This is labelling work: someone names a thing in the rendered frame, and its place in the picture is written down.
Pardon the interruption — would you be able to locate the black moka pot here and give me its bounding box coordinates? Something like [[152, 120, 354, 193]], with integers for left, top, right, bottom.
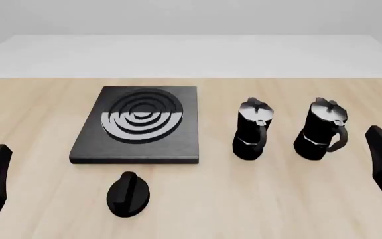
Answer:
[[292, 96, 349, 161], [232, 96, 275, 161]]

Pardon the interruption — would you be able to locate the flat black stove plate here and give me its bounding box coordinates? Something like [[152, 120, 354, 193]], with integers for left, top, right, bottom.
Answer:
[[68, 86, 201, 165]]

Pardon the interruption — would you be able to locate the round black stove knob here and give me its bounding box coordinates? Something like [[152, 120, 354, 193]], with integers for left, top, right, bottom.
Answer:
[[106, 171, 151, 218]]

